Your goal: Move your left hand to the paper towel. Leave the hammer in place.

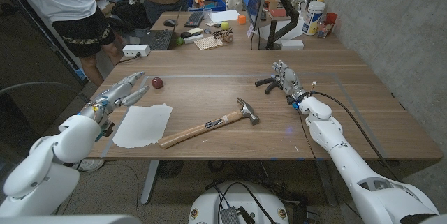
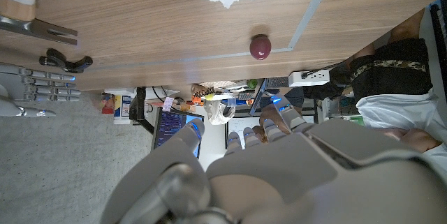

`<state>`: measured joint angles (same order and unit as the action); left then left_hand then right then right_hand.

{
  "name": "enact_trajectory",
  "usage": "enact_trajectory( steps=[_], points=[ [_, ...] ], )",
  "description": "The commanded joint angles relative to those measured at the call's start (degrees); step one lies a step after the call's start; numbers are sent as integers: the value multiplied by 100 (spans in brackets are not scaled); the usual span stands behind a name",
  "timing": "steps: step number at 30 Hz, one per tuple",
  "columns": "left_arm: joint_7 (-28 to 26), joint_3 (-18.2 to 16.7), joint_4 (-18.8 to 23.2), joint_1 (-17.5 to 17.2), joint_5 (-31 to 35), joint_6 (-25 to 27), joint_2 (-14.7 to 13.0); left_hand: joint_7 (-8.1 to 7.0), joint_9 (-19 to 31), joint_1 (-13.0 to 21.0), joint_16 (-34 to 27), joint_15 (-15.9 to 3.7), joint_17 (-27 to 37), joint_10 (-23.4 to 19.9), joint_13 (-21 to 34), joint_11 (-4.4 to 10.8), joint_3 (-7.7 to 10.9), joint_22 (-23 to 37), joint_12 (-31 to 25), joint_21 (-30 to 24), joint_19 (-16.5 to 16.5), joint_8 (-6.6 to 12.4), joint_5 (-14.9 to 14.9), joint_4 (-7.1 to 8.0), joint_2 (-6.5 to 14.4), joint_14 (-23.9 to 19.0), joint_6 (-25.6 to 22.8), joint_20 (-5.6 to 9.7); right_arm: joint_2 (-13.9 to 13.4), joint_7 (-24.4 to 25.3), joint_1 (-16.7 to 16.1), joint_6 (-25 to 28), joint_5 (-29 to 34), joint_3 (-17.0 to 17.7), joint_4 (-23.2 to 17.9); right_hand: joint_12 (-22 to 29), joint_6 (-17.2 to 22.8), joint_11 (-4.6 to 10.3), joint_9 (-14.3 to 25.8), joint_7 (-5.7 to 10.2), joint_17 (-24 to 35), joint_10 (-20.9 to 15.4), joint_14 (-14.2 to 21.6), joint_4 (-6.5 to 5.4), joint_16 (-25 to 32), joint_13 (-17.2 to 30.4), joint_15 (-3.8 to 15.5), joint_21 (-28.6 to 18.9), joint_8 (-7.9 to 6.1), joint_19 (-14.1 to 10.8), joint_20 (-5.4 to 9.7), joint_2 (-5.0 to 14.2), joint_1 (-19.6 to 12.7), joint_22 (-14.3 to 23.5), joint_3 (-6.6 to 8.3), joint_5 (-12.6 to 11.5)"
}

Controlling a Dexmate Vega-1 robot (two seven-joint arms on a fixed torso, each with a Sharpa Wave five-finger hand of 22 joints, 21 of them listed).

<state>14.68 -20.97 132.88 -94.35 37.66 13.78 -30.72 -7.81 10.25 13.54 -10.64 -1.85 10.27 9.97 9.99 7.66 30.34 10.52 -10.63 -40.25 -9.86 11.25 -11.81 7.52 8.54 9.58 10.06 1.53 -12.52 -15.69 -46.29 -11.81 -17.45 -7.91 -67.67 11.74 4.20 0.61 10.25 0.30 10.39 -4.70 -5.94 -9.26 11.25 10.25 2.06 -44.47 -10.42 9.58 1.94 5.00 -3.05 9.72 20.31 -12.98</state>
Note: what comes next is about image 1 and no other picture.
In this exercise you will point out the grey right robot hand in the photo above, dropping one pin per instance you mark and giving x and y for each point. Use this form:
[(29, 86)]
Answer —
[(289, 79)]

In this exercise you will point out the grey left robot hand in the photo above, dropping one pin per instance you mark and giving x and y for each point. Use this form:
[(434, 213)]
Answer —
[(113, 95)]

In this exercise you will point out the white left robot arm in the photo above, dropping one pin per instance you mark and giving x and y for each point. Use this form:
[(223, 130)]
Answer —
[(45, 168)]

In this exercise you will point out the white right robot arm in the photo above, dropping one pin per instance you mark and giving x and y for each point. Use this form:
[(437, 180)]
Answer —
[(342, 161)]

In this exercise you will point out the black hand grip strengthener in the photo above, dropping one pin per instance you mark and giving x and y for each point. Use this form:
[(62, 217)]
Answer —
[(263, 82)]

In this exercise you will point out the white paper towel sheet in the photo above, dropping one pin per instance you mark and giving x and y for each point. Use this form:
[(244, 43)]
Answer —
[(143, 126)]

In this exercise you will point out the white rectangular box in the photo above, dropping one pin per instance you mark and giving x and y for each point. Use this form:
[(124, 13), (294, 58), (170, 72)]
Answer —
[(292, 44)]

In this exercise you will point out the dark red apple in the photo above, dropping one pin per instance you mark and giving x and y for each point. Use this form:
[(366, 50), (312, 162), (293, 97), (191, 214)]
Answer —
[(157, 83)]

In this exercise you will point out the white power strip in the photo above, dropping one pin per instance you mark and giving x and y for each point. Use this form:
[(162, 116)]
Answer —
[(135, 50)]

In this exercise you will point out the small glass jar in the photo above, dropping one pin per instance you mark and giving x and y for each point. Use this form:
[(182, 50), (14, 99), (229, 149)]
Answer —
[(323, 29)]

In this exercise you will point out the white wipes canister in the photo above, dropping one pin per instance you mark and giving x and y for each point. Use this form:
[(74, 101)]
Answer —
[(312, 18)]

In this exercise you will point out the black laptop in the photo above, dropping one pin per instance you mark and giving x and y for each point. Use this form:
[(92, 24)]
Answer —
[(157, 39)]

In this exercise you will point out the white sneaker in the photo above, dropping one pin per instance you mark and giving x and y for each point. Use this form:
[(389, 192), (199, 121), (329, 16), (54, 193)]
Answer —
[(91, 164)]

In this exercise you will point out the orange cube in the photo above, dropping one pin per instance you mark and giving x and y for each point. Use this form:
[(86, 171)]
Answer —
[(242, 19)]

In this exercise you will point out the wooden spool toy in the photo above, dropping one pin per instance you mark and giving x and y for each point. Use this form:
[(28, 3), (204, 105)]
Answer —
[(223, 35)]

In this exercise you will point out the black backpack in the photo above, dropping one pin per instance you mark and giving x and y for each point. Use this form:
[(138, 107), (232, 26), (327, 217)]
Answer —
[(131, 16)]

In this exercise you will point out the yellow-green ball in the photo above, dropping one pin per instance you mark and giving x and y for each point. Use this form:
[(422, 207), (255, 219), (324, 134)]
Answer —
[(225, 25)]

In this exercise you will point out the small green ball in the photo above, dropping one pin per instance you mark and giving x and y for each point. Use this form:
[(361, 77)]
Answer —
[(180, 41)]

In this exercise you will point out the wooden slat mat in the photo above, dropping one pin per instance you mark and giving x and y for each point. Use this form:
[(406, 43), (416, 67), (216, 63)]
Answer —
[(208, 43)]

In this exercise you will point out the black computer mouse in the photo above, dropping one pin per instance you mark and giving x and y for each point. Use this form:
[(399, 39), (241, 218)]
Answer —
[(170, 22)]

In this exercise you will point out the dark brown partition panel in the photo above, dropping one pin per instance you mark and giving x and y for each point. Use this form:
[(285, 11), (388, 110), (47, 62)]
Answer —
[(31, 53)]

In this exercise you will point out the black round floor fan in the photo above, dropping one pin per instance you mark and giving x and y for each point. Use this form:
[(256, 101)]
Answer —
[(170, 169)]

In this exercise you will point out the grey table leg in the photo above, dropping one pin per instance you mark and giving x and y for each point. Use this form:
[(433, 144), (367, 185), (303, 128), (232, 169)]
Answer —
[(150, 182), (326, 185)]

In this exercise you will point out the white bar block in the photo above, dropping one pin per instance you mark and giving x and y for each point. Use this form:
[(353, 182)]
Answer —
[(193, 38)]

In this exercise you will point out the person in white shirt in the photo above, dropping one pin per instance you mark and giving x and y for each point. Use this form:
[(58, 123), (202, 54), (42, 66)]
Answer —
[(66, 4)]

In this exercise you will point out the blue plastic bin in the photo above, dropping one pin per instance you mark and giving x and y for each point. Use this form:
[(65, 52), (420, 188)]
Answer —
[(216, 5)]

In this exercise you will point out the clear glass cup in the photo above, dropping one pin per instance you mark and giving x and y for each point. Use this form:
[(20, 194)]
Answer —
[(207, 14)]

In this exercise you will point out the black keyboard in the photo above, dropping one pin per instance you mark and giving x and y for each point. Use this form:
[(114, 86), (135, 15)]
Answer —
[(194, 19)]

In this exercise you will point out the white robot torso base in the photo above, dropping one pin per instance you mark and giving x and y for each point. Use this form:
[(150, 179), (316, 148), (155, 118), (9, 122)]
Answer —
[(209, 203)]

